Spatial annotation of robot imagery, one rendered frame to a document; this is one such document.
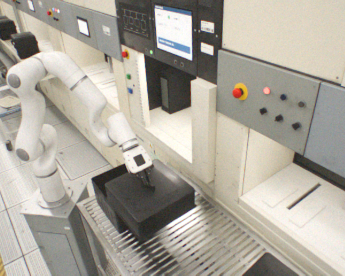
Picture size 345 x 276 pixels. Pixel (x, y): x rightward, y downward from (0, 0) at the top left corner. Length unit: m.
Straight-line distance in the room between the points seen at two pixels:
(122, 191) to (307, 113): 0.77
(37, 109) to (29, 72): 0.19
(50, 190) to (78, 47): 1.94
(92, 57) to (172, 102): 1.49
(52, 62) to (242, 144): 0.84
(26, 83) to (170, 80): 1.05
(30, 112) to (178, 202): 0.76
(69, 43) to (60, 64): 2.05
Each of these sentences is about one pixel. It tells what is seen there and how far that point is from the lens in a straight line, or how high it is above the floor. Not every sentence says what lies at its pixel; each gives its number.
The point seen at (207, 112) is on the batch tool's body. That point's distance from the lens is 1.34.
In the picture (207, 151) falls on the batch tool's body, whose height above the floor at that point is 1.08.
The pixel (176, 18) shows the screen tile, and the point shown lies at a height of 1.64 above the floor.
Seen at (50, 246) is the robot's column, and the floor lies 0.48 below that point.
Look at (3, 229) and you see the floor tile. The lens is 2.95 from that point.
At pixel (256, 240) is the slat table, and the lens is 1.51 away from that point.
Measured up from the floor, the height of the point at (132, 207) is 1.05.
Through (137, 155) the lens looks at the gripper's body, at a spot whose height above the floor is 1.18.
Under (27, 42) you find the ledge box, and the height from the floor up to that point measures 0.99.
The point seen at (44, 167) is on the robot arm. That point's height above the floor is 1.00.
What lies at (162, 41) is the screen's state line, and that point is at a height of 1.51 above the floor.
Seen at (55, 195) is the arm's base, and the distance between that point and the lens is 1.76.
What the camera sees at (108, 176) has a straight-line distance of 1.65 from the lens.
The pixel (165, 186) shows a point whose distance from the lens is 1.30.
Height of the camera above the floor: 1.93
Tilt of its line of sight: 33 degrees down
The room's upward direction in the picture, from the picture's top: 3 degrees counter-clockwise
